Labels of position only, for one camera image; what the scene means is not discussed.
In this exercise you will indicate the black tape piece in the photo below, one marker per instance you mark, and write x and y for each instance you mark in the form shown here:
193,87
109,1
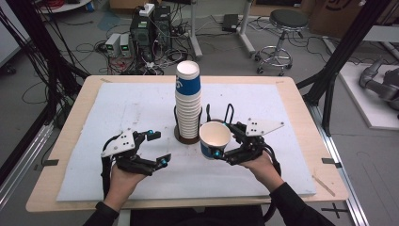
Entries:
331,161
50,162

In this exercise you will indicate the white table mat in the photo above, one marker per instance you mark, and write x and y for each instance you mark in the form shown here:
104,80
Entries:
125,182

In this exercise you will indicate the person's left hand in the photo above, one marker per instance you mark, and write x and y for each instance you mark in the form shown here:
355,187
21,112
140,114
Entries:
122,185

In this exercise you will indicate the white round table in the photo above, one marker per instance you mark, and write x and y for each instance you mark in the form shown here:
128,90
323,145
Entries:
69,7

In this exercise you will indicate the person's dark pants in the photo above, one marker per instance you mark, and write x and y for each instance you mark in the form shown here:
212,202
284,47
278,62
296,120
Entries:
194,219

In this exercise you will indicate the black box on floor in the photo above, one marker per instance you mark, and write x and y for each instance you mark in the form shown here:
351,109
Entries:
230,22

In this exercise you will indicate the stack of paper cups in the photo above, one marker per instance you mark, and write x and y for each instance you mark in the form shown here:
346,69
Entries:
188,109

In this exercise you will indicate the grey desk top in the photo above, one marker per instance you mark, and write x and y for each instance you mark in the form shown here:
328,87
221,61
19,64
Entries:
381,33

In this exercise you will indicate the aluminium rail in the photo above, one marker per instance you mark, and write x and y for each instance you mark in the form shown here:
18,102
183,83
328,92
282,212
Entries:
22,163
354,194

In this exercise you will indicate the white panel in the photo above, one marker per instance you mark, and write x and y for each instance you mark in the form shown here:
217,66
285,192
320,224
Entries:
7,37

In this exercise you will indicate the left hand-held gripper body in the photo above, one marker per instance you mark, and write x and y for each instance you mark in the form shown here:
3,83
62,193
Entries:
131,161

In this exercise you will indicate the pale tape strip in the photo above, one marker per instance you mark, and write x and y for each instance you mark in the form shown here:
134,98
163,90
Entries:
324,186

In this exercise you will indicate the brown cup holder rack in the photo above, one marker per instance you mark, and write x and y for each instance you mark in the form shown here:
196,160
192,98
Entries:
184,141

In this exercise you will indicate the cardboard box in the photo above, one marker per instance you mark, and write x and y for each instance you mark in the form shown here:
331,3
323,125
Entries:
329,19

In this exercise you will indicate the black computer tower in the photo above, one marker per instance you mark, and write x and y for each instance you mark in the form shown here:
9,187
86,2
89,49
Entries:
163,25
142,34

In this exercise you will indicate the white desk leg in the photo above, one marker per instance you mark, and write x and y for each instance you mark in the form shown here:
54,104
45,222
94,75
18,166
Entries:
245,19
194,31

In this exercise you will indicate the black metal frame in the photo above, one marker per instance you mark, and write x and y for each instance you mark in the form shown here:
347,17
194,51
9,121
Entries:
37,40
345,53

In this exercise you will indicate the person's right hand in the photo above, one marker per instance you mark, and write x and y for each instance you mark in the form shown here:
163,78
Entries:
265,171

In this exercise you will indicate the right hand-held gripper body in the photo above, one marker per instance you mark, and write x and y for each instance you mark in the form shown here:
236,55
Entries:
251,147

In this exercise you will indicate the white platform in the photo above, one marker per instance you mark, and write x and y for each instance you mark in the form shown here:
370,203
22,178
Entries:
360,103

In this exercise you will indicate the black round stool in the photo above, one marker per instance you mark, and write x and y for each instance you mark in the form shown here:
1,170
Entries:
288,19

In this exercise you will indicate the brown tape piece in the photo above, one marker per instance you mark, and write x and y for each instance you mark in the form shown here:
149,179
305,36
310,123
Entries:
106,80

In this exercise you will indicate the single blue white cup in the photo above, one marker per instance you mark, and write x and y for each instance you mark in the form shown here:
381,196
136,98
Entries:
215,135

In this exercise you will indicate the grey power supply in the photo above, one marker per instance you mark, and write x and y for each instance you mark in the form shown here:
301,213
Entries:
112,44
124,44

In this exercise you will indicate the black cross floor mark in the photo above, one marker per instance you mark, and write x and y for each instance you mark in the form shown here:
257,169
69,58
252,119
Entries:
335,209

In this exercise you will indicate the white power strip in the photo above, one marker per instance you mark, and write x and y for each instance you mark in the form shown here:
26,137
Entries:
146,10

